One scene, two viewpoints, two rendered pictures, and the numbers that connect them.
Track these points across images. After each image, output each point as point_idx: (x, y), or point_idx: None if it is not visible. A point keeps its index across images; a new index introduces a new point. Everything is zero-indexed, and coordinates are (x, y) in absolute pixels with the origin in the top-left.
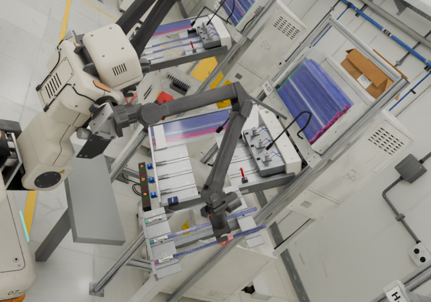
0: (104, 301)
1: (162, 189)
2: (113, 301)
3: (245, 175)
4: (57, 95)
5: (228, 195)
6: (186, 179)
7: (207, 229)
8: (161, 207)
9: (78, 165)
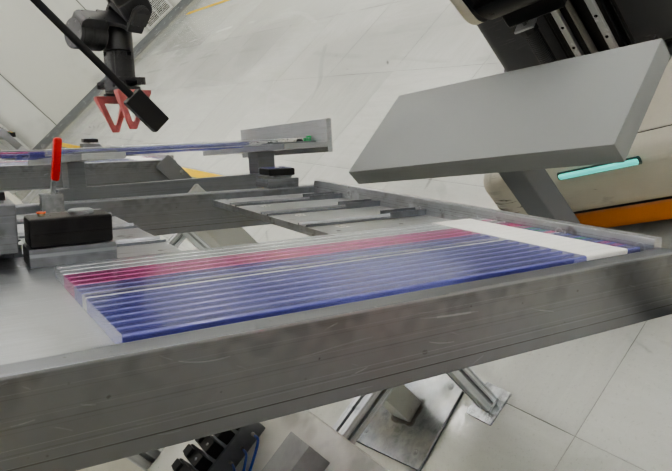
0: (459, 411)
1: (337, 199)
2: (448, 434)
3: None
4: None
5: (91, 11)
6: (273, 207)
7: (168, 180)
8: (287, 143)
9: (556, 83)
